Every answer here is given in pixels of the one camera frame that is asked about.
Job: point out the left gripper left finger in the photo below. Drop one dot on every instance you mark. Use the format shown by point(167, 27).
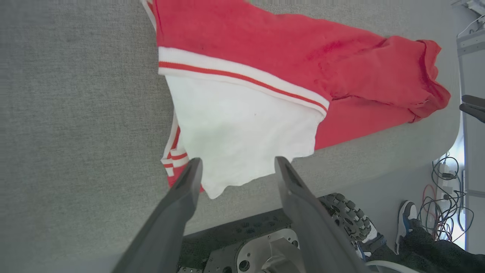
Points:
point(166, 227)

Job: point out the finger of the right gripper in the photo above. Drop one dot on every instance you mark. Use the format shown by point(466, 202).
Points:
point(475, 113)
point(475, 101)

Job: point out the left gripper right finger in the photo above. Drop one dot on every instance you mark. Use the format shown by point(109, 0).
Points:
point(314, 235)

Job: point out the red and white garment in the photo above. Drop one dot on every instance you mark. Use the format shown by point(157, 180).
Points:
point(265, 38)

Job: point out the white cabinet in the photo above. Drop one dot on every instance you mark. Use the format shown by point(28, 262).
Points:
point(473, 76)

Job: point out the white and blue shoe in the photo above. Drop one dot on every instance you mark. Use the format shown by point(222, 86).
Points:
point(406, 220)
point(375, 237)

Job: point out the white power strip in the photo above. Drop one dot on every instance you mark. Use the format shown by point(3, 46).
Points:
point(447, 178)

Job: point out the dark trouser leg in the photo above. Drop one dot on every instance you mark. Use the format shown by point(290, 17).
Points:
point(435, 254)

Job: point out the grey fabric sofa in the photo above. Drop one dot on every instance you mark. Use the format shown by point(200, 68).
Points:
point(75, 113)

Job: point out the silver metal base bracket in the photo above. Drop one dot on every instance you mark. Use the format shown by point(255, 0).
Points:
point(265, 252)

